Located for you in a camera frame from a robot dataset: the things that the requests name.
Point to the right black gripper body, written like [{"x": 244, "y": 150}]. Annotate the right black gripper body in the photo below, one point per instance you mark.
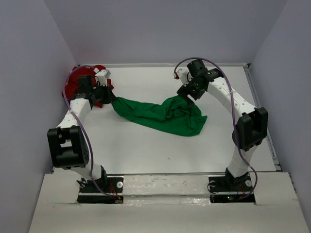
[{"x": 192, "y": 89}]

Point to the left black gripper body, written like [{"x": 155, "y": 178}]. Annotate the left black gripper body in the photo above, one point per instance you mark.
[{"x": 101, "y": 93}]

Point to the green t-shirt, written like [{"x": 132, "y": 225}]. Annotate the green t-shirt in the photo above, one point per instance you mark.
[{"x": 173, "y": 116}]

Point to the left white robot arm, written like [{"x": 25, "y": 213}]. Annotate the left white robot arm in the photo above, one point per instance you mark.
[{"x": 69, "y": 144}]

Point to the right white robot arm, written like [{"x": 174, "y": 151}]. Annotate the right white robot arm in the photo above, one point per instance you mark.
[{"x": 249, "y": 122}]

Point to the red t-shirt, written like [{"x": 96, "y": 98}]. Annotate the red t-shirt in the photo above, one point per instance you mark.
[{"x": 73, "y": 85}]

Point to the white front cover board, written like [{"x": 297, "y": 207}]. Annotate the white front cover board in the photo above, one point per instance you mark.
[{"x": 168, "y": 204}]

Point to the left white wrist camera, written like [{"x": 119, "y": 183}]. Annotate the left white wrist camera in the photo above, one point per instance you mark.
[{"x": 102, "y": 77}]

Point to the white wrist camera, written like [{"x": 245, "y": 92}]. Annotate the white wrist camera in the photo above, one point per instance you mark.
[
  {"x": 182, "y": 74},
  {"x": 102, "y": 77}
]

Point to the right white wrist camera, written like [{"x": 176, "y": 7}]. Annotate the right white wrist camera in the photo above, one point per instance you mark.
[{"x": 182, "y": 74}]

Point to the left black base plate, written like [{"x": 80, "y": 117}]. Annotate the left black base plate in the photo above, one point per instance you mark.
[{"x": 110, "y": 193}]

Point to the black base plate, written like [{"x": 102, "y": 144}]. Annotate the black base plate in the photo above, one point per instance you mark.
[
  {"x": 221, "y": 192},
  {"x": 110, "y": 193}
]

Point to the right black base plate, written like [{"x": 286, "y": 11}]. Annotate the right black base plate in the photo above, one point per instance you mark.
[{"x": 221, "y": 192}]

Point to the aluminium table frame rail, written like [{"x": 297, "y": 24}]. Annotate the aluminium table frame rail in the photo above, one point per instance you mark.
[{"x": 207, "y": 127}]

